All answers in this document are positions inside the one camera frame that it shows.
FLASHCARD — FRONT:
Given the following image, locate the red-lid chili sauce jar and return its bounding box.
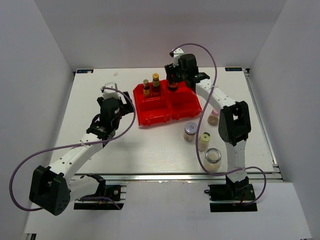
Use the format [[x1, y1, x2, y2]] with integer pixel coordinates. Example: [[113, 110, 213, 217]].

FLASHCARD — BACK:
[[167, 84, 179, 92]]

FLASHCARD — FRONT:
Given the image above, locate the yellow-cap sauce bottle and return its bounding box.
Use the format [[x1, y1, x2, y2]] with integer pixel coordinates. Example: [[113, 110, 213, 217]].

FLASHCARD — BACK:
[[152, 73, 161, 97]]

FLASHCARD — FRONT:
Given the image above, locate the small yellow-label dark bottle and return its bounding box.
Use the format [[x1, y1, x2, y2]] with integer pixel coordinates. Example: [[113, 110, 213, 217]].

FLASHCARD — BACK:
[[143, 79, 151, 98]]

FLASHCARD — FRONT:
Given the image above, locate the pink-lid spice shaker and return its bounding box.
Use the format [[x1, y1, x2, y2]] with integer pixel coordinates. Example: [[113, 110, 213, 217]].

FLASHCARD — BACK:
[[207, 108, 220, 126]]

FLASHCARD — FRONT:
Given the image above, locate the white-lid paste jar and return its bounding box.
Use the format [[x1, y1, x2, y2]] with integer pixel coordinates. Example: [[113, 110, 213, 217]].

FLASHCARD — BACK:
[[183, 122, 197, 142]]

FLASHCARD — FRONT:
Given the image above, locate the yellow-lid spice shaker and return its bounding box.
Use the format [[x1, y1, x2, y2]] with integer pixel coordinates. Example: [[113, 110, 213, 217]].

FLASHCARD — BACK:
[[198, 132, 211, 152]]

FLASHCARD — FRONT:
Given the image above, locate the chrome-lid glass jar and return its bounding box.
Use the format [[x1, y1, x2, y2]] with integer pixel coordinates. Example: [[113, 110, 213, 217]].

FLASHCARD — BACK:
[[203, 148, 222, 173]]

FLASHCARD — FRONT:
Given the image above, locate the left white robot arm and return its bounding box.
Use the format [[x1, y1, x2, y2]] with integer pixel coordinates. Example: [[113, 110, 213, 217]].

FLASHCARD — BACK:
[[29, 89, 135, 216]]

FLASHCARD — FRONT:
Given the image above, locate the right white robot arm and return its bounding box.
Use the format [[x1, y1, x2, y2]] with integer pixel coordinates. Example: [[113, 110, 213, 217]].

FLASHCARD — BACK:
[[164, 49, 252, 200]]

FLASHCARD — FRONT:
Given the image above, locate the red four-compartment plastic tray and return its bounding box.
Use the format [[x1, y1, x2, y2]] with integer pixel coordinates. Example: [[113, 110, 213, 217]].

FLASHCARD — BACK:
[[133, 79, 202, 126]]

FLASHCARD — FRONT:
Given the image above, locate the right blue table label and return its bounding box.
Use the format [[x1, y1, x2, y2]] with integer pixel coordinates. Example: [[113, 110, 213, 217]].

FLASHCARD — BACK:
[[225, 67, 243, 72]]

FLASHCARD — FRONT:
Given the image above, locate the blue table label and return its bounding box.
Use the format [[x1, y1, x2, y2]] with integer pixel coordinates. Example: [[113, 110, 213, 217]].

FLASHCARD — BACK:
[[225, 67, 243, 72], [76, 69, 94, 74]]

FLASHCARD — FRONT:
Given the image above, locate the left blue table label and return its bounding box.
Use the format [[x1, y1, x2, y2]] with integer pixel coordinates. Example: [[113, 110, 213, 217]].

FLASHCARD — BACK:
[[76, 69, 94, 74]]

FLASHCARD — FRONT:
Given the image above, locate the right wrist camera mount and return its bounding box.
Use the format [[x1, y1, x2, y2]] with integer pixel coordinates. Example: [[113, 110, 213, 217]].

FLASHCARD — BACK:
[[169, 47, 185, 67]]

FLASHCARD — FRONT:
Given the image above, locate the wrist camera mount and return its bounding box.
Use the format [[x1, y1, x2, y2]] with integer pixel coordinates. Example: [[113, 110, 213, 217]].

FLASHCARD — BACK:
[[169, 47, 185, 67], [100, 82, 120, 100]]

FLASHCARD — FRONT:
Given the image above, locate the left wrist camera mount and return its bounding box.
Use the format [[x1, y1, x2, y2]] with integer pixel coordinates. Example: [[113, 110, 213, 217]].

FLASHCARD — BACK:
[[100, 82, 120, 100]]

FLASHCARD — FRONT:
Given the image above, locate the aluminium table front rail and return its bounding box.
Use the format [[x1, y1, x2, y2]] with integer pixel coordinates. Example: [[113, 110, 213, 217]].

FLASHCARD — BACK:
[[72, 172, 285, 183]]

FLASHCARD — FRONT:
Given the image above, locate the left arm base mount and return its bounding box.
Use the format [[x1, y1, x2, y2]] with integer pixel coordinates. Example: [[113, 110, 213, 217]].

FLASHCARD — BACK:
[[69, 174, 127, 211]]

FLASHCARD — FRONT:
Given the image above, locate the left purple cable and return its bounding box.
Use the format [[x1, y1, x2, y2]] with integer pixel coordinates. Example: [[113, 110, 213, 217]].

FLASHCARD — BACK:
[[8, 87, 137, 212]]

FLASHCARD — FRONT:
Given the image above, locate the purple cable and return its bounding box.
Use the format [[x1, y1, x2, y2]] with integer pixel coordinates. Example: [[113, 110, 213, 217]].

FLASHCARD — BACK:
[[169, 43, 268, 206], [8, 87, 137, 212]]

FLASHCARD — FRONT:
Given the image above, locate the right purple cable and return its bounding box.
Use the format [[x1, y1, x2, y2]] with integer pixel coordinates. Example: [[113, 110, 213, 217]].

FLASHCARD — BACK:
[[169, 43, 268, 206]]

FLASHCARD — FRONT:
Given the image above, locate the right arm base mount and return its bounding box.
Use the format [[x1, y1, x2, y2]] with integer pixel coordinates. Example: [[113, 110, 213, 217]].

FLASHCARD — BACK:
[[203, 184, 258, 213]]

